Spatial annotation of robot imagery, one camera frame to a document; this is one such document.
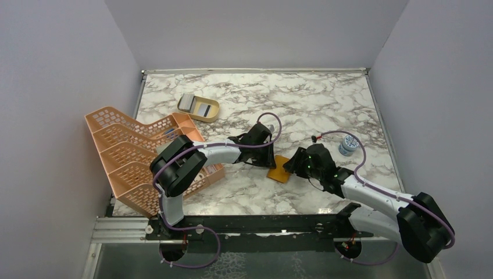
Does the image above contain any yellow leather card holder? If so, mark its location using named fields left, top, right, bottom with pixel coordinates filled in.
left=266, top=155, right=291, bottom=184

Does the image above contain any stack of grey cards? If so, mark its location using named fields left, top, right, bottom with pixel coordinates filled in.
left=177, top=93, right=196, bottom=113

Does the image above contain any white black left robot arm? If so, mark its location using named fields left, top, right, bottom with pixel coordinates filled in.
left=149, top=122, right=279, bottom=239

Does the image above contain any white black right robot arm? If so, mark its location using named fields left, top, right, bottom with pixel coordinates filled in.
left=283, top=144, right=455, bottom=263

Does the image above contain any loose striped card in tray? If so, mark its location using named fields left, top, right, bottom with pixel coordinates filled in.
left=196, top=103, right=211, bottom=117

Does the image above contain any blue white small jar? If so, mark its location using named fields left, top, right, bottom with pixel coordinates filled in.
left=338, top=135, right=360, bottom=156

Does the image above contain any beige oval plastic tray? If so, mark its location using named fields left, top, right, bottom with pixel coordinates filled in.
left=177, top=93, right=220, bottom=123

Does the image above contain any pink plastic desk organizer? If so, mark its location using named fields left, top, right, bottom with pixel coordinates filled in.
left=85, top=106, right=204, bottom=218

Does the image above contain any aluminium table frame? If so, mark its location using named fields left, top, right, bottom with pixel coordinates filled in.
left=85, top=72, right=455, bottom=278

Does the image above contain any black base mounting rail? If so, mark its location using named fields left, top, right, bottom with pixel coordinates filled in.
left=145, top=214, right=373, bottom=254

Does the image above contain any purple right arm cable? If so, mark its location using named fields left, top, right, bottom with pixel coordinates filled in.
left=312, top=131, right=456, bottom=266

